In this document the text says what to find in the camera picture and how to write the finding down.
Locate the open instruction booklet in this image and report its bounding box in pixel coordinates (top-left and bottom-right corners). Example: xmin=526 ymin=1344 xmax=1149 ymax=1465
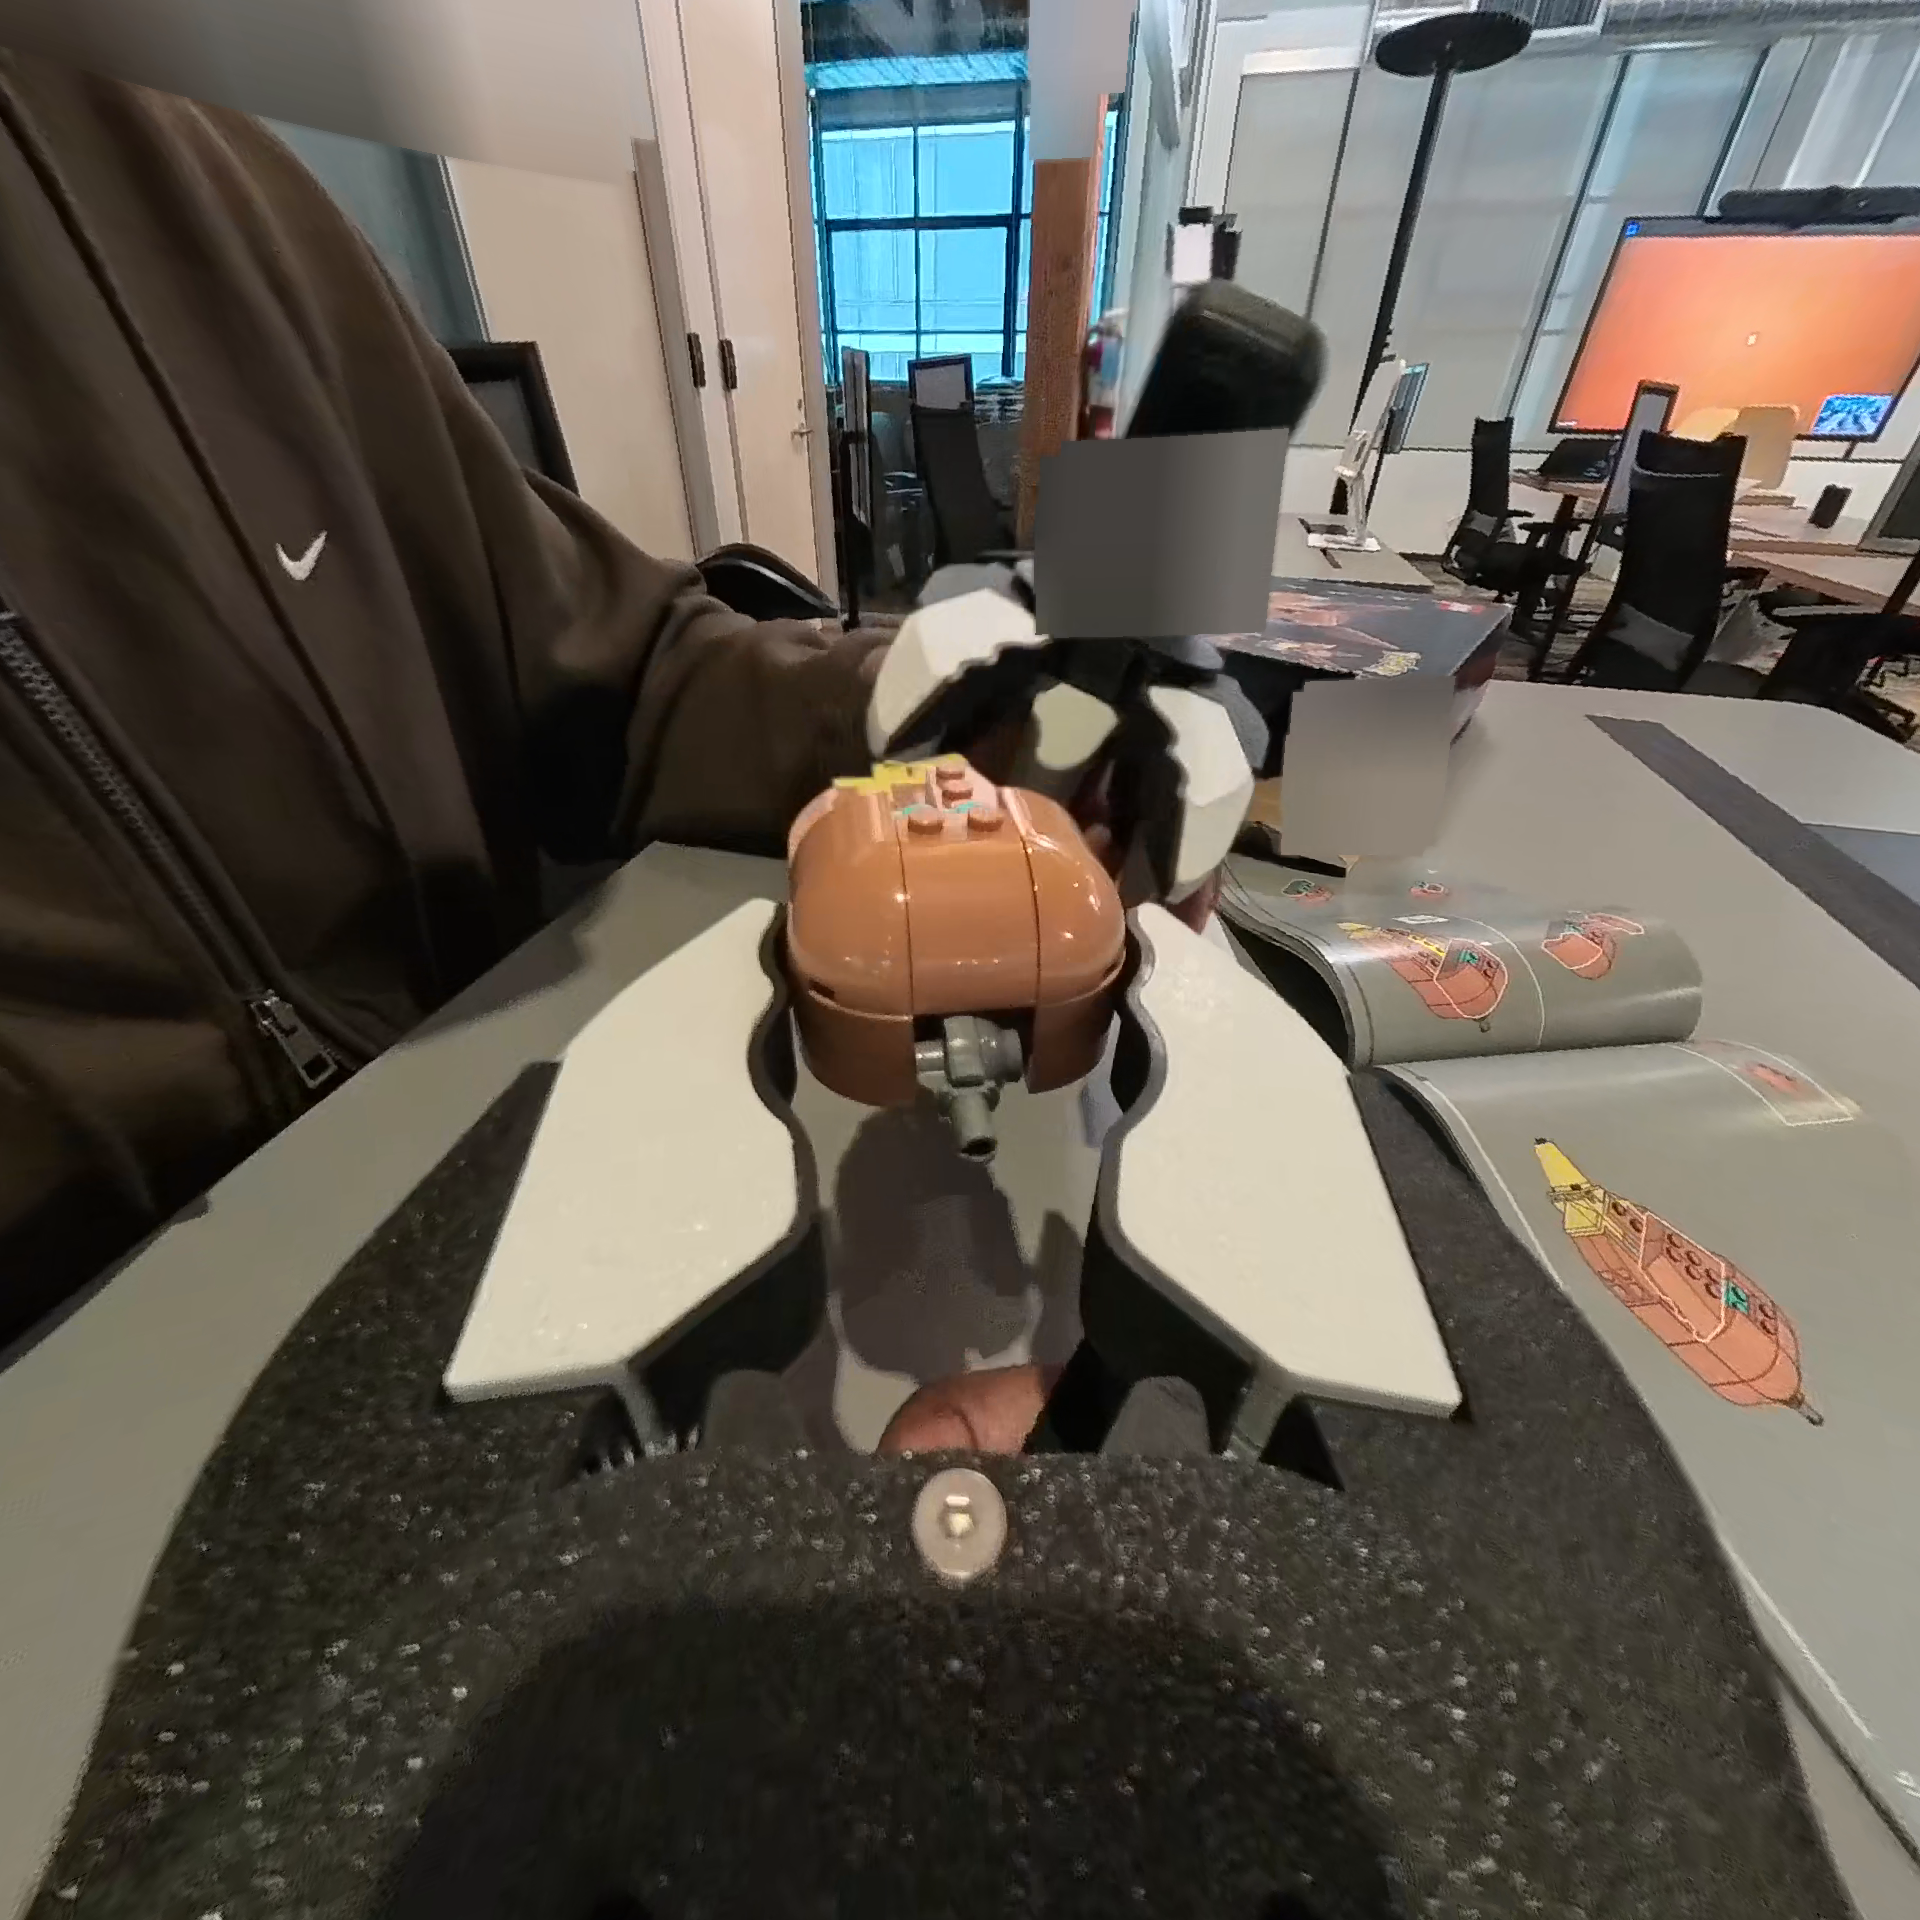
xmin=1217 ymin=862 xmax=1920 ymax=1818

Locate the brown brick vehicle model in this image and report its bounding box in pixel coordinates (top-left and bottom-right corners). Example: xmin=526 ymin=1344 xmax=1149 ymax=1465
xmin=784 ymin=756 xmax=1128 ymax=1169

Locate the black office chair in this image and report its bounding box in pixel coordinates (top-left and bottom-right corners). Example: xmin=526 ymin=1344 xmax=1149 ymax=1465
xmin=904 ymin=399 xmax=1024 ymax=568
xmin=1440 ymin=416 xmax=1561 ymax=602
xmin=1558 ymin=433 xmax=1777 ymax=692

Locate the dark printed cardboard box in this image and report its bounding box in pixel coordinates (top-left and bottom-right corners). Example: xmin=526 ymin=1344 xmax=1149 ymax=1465
xmin=1260 ymin=586 xmax=1513 ymax=782

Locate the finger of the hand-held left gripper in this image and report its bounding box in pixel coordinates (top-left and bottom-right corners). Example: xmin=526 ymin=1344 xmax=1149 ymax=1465
xmin=872 ymin=591 xmax=1056 ymax=753
xmin=1147 ymin=682 xmax=1258 ymax=904

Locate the black chair armrest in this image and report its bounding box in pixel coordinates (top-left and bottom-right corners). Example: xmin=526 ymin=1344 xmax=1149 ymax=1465
xmin=697 ymin=544 xmax=841 ymax=620

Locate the person's brown jacket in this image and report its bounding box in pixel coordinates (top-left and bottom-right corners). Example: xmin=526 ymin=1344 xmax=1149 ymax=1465
xmin=0 ymin=46 xmax=706 ymax=1353

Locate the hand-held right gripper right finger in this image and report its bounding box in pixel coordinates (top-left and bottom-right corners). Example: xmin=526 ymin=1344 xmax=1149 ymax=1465
xmin=1092 ymin=904 xmax=1465 ymax=1456

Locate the white double door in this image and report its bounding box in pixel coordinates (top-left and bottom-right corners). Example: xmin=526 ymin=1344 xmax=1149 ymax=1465
xmin=630 ymin=0 xmax=836 ymax=584

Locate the black video bar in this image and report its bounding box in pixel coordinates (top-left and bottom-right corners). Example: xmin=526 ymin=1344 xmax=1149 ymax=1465
xmin=1717 ymin=184 xmax=1920 ymax=231

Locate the silver desk monitor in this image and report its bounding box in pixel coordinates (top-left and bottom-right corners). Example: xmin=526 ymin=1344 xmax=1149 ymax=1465
xmin=1339 ymin=360 xmax=1438 ymax=553

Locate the wooden pillar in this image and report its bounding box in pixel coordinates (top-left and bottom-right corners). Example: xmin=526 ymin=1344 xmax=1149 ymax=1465
xmin=1020 ymin=152 xmax=1123 ymax=561

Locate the black framed board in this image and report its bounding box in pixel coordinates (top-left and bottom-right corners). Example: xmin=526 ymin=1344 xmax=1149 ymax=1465
xmin=441 ymin=344 xmax=582 ymax=500

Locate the wall display screen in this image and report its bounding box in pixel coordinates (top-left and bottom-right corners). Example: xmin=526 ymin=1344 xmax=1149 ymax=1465
xmin=1550 ymin=217 xmax=1920 ymax=448

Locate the grey desk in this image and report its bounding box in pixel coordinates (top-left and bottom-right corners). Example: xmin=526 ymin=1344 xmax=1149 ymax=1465
xmin=0 ymin=682 xmax=1920 ymax=1920

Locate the black framed window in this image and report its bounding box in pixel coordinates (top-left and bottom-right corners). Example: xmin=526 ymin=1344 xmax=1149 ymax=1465
xmin=802 ymin=60 xmax=1040 ymax=380

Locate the grey office table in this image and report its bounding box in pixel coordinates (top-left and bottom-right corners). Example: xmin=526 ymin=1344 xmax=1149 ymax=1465
xmin=1276 ymin=510 xmax=1438 ymax=596

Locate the brown office table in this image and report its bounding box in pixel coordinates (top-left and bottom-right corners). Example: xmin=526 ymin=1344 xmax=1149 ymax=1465
xmin=1725 ymin=544 xmax=1920 ymax=620

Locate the black round-top pole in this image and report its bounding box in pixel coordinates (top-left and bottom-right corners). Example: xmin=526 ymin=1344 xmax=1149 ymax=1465
xmin=1369 ymin=8 xmax=1536 ymax=441

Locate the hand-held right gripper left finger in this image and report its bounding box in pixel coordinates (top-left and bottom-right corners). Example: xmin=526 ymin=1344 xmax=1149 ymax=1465
xmin=445 ymin=902 xmax=828 ymax=1449

